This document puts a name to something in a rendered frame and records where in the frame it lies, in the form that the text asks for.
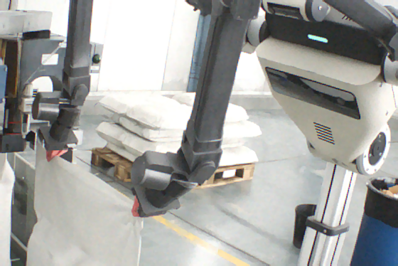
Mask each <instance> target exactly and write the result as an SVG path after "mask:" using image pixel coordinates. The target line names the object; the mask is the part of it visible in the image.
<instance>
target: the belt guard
mask: <svg viewBox="0 0 398 266"><path fill-rule="evenodd" d="M1 11H11V12H0V36H3V35H7V34H15V33H26V32H27V31H38V30H48V29H50V25H51V23H52V17H53V13H52V12H50V11H41V10H40V11H37V10H20V11H16V10H6V9H4V10H1ZM25 11H27V12H25Z"/></svg>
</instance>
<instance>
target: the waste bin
mask: <svg viewBox="0 0 398 266"><path fill-rule="evenodd" d="M393 186H398V178H396V177H393V176H390V177H388V176H373V177H371V178H369V179H368V180H366V187H368V189H367V195H366V198H365V203H364V211H363V215H362V220H361V224H360V229H359V231H358V234H357V239H356V242H355V248H354V251H353V255H352V257H351V260H350V266H398V198H395V197H394V196H389V195H387V194H386V193H383V192H381V191H382V190H386V191H388V190H389V188H391V187H393ZM380 189H381V191H380Z"/></svg>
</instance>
